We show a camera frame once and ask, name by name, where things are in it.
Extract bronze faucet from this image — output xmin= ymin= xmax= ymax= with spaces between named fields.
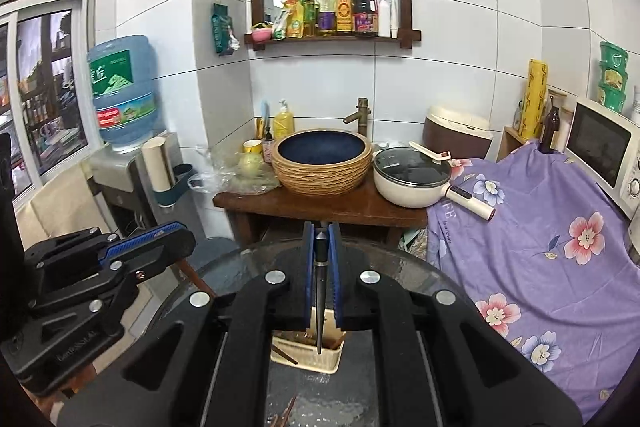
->
xmin=343 ymin=98 xmax=371 ymax=136

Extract white microwave oven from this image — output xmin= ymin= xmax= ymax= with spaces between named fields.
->
xmin=565 ymin=98 xmax=639 ymax=219

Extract yellow soap bottle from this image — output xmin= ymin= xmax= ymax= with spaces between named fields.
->
xmin=272 ymin=98 xmax=295 ymax=141

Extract dark brown glass bottle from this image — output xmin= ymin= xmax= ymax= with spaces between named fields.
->
xmin=538 ymin=96 xmax=560 ymax=154

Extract green instant noodle cups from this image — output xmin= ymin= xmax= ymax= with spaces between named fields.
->
xmin=598 ymin=40 xmax=628 ymax=114

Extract white cooking pot with lid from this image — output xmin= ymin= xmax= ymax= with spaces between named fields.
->
xmin=372 ymin=142 xmax=496 ymax=221

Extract paper cup stack holder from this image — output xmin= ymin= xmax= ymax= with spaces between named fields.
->
xmin=141 ymin=131 xmax=195 ymax=210

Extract brown wooden chopstick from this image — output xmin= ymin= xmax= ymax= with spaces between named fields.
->
xmin=271 ymin=343 xmax=298 ymax=365
xmin=269 ymin=395 xmax=297 ymax=427

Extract cream perforated utensil holder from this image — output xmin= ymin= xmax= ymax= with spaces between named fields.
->
xmin=270 ymin=308 xmax=346 ymax=375

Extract black chopstick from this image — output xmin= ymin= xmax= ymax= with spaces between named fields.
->
xmin=314 ymin=228 xmax=329 ymax=355

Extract round glass table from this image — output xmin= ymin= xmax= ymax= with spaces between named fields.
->
xmin=135 ymin=239 xmax=442 ymax=426

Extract water dispenser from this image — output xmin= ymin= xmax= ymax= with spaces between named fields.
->
xmin=88 ymin=131 xmax=205 ymax=241

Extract purple floral cloth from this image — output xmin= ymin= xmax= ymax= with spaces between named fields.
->
xmin=426 ymin=143 xmax=639 ymax=419

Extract blue water jug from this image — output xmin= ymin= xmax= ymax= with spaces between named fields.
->
xmin=87 ymin=35 xmax=158 ymax=150

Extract brown rice cooker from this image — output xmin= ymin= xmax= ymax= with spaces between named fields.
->
xmin=422 ymin=106 xmax=494 ymax=159

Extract yellow wrap roll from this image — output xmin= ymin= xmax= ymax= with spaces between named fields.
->
xmin=518 ymin=58 xmax=548 ymax=141

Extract woven-pattern basin sink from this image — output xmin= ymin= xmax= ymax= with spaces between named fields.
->
xmin=271 ymin=129 xmax=372 ymax=197

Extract clear plastic bag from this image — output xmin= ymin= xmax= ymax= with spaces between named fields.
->
xmin=188 ymin=147 xmax=280 ymax=196

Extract wooden sink counter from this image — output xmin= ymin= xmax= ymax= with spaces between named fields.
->
xmin=213 ymin=173 xmax=427 ymax=246

